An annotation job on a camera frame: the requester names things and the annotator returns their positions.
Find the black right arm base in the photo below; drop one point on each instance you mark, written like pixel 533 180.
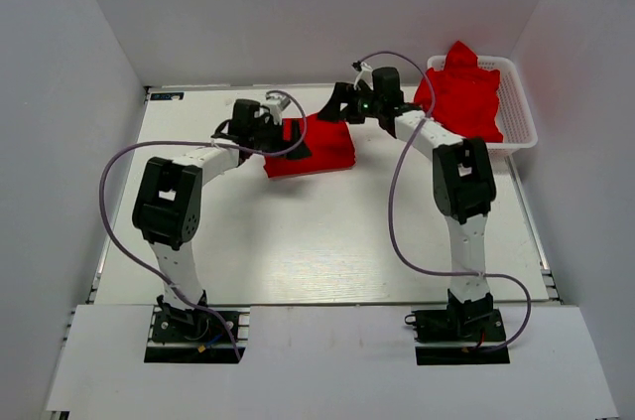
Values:
pixel 438 343

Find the white plastic basket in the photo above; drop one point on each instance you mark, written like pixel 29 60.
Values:
pixel 513 118

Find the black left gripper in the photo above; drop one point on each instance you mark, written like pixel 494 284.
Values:
pixel 271 122

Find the red t shirts in basket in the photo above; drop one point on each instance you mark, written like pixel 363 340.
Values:
pixel 466 95

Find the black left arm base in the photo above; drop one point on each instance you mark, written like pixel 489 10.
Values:
pixel 196 337

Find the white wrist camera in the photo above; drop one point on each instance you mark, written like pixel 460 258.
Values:
pixel 363 73
pixel 276 103

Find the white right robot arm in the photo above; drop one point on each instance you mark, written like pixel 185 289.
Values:
pixel 463 183

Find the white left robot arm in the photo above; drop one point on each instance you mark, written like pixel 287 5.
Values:
pixel 168 205

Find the red t shirt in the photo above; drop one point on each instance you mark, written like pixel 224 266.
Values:
pixel 331 149

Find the blue table corner label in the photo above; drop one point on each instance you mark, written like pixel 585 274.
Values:
pixel 166 96

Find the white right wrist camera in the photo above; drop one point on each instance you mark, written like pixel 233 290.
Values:
pixel 363 73

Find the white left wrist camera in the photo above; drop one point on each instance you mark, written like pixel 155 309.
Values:
pixel 276 103

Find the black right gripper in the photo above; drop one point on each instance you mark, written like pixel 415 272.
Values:
pixel 332 110

